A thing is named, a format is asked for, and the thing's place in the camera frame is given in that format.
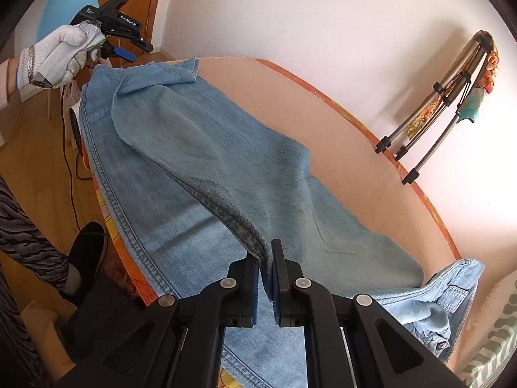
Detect person's black shoe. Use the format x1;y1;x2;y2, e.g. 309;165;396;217
67;221;110;304

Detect person's left forearm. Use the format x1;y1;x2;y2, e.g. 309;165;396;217
0;59;19;108

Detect peach bed sheet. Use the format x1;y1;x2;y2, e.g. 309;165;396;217
194;57;463;260

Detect green patterned white cloth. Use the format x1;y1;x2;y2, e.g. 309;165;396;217
458;271;517;388

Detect blue denim pants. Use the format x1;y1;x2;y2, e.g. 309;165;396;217
79;59;485;388

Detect wooden door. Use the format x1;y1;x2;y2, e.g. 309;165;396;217
87;0;167;55

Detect silver bracelet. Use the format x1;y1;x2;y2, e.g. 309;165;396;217
25;46;38;84

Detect person's striped grey clothing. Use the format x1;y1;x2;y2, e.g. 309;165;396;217
0;174;81;388

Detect folded metal tripod stand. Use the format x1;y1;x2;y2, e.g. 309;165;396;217
374;30;497;185

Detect light blue chair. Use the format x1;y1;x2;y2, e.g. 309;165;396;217
38;0;101;120

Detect black cable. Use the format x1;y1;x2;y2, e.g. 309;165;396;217
60;87;110;237

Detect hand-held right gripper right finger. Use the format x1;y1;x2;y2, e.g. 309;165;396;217
270;238;469;388

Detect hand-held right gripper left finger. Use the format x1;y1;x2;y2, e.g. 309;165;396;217
52;256;261;388

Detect white round appliance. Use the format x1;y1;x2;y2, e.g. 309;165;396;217
67;103;87;158

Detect person's left hand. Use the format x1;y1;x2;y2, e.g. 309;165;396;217
16;24;108;90

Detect colourful patterned cloth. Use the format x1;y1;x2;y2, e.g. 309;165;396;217
406;30;501;142

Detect dark cloth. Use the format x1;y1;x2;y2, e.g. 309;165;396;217
60;267;150;368

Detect beige cushion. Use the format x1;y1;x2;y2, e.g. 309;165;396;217
20;300;77;376

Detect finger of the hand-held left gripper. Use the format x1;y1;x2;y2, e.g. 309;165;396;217
106;46;136;61
120;31;155;52

